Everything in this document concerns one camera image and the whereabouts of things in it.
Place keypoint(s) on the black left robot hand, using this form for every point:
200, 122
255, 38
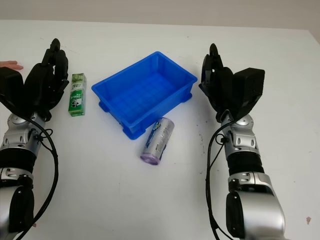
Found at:
42, 82

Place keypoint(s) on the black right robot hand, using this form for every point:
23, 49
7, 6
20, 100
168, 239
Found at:
220, 85

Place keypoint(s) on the green carton box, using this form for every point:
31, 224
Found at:
77, 97

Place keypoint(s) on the purple capped cylindrical bottle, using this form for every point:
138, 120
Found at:
158, 142

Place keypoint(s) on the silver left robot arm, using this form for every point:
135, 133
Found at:
17, 140

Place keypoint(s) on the blue plastic tray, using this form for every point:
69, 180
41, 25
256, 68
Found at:
142, 97

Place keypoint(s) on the person's bare hand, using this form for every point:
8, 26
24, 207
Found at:
11, 65

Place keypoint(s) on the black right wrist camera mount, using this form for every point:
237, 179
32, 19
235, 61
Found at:
250, 87

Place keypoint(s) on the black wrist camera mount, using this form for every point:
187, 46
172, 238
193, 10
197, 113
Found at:
8, 85
250, 87

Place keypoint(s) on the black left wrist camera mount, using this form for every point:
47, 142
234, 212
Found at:
8, 85

